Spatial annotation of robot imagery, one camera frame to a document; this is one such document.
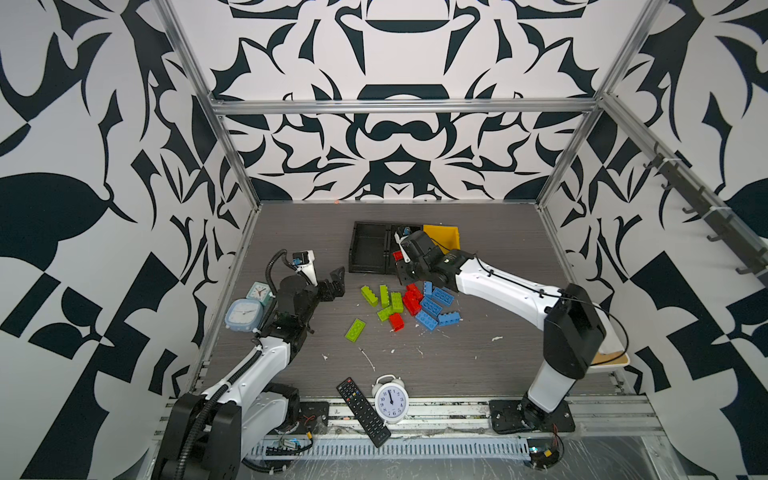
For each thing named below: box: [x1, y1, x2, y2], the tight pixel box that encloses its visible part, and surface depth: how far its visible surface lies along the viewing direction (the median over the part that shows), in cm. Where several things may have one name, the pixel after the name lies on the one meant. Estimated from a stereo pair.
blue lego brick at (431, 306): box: [420, 296, 443, 317], surface depth 93 cm
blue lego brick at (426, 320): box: [415, 310, 438, 330], surface depth 91 cm
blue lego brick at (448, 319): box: [438, 312, 461, 327], surface depth 91 cm
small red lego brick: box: [390, 313, 405, 333], surface depth 90 cm
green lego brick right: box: [391, 292, 404, 313], surface depth 94 cm
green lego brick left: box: [361, 285, 379, 307], surface depth 95 cm
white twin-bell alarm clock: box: [371, 374, 410, 425], surface depth 76 cm
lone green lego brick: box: [344, 318, 367, 343], surface depth 90 cm
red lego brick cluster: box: [402, 283, 423, 317], surface depth 92 cm
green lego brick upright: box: [380, 284, 389, 308], surface depth 95 cm
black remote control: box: [336, 377, 392, 448], surface depth 76 cm
